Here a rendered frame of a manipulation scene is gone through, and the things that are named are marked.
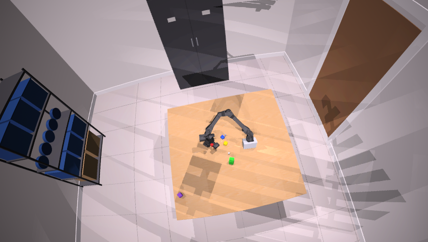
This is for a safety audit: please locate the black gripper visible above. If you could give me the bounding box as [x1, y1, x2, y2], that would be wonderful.
[207, 137, 220, 149]

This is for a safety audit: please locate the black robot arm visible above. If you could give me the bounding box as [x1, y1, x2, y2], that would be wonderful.
[199, 109, 254, 148]

